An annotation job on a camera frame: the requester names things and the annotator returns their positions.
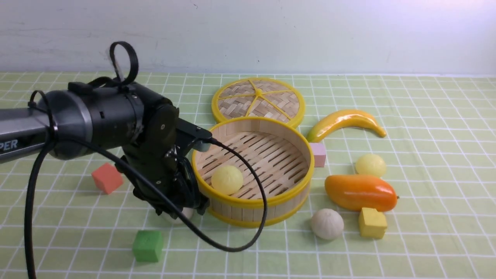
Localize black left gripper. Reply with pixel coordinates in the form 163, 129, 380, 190
122, 104, 210, 220

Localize white bun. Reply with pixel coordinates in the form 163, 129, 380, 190
310, 208, 344, 241
169, 208, 195, 224

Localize yellow bun front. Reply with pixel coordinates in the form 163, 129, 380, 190
211, 165, 243, 195

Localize yellow bun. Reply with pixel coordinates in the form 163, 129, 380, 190
355, 153, 387, 177
211, 165, 243, 195

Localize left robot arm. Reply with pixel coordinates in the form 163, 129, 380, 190
0, 82, 212, 218

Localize bamboo steamer tray yellow rim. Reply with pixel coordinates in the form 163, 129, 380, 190
192, 117, 315, 228

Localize woven bamboo steamer lid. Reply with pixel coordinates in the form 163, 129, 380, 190
211, 77, 305, 128

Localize green foam cube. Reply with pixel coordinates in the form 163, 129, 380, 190
132, 230, 164, 263

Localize red foam cube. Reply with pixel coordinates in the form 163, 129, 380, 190
91, 163, 124, 195

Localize pink foam cube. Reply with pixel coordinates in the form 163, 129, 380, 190
309, 142, 327, 168

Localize orange plastic mango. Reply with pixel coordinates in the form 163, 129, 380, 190
324, 174, 399, 212

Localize yellow plastic banana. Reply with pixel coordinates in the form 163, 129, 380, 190
305, 109, 387, 143

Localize yellow foam cube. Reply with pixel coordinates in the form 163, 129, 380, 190
358, 208, 388, 239

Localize green checkered tablecloth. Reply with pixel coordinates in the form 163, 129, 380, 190
0, 72, 496, 279

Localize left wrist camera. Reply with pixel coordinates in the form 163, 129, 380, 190
175, 118, 212, 155

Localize black camera cable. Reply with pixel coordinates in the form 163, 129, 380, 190
24, 41, 268, 279

